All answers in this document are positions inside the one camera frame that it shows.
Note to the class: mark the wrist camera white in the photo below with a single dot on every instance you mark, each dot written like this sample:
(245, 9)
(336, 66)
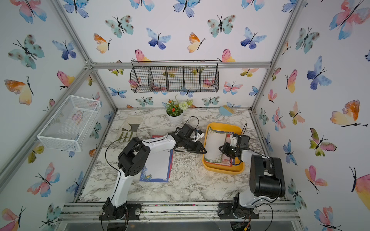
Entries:
(234, 140)
(198, 134)

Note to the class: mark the blue stationery paper stack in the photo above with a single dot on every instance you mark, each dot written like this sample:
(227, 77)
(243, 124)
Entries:
(227, 163)

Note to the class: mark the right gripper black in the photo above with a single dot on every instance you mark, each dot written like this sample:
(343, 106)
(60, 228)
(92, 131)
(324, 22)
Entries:
(225, 148)

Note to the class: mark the green floral stationery paper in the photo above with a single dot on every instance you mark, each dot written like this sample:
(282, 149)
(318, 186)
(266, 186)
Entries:
(215, 144)

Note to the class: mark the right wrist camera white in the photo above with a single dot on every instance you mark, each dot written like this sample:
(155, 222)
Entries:
(234, 140)

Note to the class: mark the beige work glove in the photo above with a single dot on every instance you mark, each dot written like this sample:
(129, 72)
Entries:
(129, 128)

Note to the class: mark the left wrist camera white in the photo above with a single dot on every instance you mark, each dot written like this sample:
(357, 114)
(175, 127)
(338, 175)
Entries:
(198, 134)

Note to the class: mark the blue dustpan brush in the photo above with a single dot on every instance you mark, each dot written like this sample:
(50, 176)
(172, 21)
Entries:
(225, 111)

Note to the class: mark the white mesh wall basket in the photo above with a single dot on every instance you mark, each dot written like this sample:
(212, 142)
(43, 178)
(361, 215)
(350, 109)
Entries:
(68, 126)

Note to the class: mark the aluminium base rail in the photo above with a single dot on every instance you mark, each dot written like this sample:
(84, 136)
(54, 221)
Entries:
(178, 211)

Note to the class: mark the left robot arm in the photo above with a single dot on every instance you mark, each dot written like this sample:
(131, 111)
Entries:
(132, 160)

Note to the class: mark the yellow storage tray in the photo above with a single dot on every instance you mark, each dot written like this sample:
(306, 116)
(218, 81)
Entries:
(217, 134)

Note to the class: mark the black wire wall basket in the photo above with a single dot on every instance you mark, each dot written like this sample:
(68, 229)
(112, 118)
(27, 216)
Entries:
(174, 76)

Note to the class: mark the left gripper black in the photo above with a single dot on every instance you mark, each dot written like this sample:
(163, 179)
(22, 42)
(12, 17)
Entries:
(198, 146)

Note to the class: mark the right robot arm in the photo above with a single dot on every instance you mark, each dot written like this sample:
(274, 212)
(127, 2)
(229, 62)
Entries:
(266, 183)

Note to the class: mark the potted flower plant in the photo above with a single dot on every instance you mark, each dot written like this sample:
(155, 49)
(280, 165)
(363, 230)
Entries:
(176, 108)

